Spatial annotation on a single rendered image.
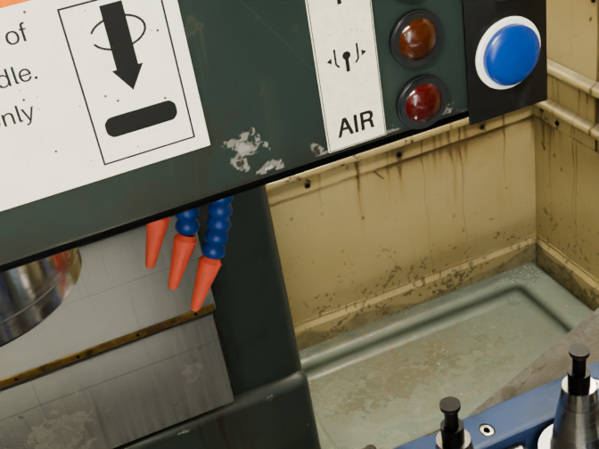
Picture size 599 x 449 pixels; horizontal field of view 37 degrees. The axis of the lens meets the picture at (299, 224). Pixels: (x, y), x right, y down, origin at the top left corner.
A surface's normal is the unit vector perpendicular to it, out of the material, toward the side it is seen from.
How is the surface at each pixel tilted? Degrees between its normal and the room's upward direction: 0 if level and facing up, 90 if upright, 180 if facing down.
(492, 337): 0
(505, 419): 0
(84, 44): 90
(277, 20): 90
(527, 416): 0
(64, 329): 90
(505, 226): 90
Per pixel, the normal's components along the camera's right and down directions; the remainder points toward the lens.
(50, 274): 0.89, 0.11
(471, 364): -0.15, -0.84
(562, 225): -0.92, 0.32
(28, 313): 0.75, 0.25
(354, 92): 0.37, 0.44
